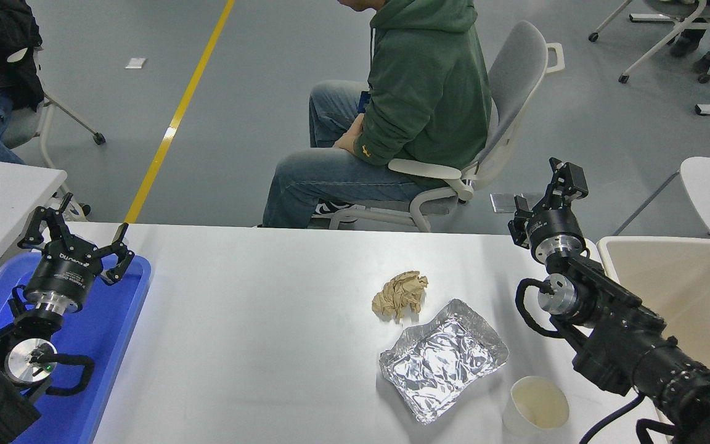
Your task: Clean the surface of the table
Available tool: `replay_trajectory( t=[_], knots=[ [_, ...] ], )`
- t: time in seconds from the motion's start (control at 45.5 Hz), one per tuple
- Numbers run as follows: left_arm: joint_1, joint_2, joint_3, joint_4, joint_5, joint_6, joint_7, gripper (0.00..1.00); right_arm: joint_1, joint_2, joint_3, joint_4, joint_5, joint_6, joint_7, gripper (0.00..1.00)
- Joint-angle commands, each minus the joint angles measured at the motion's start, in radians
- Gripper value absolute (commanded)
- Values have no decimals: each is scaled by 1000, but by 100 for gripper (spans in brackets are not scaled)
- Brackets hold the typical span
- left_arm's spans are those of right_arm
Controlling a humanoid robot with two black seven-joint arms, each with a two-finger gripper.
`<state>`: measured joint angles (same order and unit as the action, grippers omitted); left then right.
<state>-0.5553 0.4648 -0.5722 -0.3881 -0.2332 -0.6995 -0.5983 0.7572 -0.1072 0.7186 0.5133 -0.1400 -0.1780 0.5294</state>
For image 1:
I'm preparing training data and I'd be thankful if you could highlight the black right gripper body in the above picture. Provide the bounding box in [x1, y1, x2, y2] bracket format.
[526, 208, 585, 250]

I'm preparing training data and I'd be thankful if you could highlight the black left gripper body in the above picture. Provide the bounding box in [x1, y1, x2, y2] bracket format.
[25, 237, 104, 304]

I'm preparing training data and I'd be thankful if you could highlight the foil tray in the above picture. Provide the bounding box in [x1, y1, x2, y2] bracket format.
[379, 299, 510, 425]

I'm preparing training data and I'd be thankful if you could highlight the white paper cup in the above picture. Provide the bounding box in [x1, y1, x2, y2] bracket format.
[502, 376, 570, 437]

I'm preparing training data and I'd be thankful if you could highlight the person's left hand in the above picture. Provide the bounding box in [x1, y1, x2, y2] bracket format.
[333, 113, 366, 156]

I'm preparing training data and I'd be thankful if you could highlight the blue plastic tray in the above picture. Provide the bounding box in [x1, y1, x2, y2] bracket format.
[0, 252, 152, 444]

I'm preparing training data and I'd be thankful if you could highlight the grey swivel chair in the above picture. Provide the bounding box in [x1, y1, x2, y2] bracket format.
[312, 20, 565, 233]

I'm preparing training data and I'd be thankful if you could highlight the crumpled tan paper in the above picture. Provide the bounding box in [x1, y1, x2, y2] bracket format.
[372, 270, 428, 323]

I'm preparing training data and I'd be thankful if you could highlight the large pale bin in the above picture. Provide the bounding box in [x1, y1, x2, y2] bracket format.
[597, 236, 710, 444]

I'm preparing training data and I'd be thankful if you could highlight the white-framed wheeled chair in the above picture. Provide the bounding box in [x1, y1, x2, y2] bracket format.
[588, 0, 710, 84]

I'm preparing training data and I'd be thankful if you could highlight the grey chair with white frame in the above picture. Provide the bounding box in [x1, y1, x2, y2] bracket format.
[1, 46, 107, 218]

